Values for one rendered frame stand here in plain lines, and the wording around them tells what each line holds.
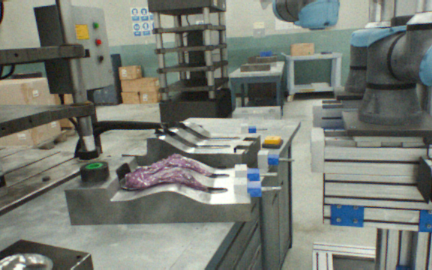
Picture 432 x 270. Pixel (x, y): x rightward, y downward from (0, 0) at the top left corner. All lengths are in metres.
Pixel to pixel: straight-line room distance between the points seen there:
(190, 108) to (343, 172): 4.40
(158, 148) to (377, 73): 0.79
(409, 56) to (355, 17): 6.84
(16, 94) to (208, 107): 2.51
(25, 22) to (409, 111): 9.36
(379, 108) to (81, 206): 0.82
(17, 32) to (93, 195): 9.10
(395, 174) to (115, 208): 0.74
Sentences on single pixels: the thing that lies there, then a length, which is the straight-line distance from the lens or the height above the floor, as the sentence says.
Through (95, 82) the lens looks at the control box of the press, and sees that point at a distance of 1.89.
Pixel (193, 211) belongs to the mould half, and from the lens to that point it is 0.96.
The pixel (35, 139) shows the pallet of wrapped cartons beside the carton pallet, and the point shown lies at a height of 0.22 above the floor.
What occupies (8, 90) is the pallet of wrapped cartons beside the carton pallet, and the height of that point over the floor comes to 0.85.
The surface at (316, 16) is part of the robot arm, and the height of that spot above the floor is 1.30.
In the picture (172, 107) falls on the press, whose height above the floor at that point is 0.33.
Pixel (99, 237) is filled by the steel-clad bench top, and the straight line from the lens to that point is 0.99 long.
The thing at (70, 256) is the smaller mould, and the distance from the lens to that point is 0.80.
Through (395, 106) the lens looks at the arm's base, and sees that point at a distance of 0.96.
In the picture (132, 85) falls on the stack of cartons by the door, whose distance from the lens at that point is 8.06.
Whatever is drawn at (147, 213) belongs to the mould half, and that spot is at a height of 0.83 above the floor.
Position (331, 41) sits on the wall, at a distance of 7.64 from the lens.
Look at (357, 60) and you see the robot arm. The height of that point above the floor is 1.16.
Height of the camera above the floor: 1.27
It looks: 15 degrees down
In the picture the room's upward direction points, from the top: 4 degrees counter-clockwise
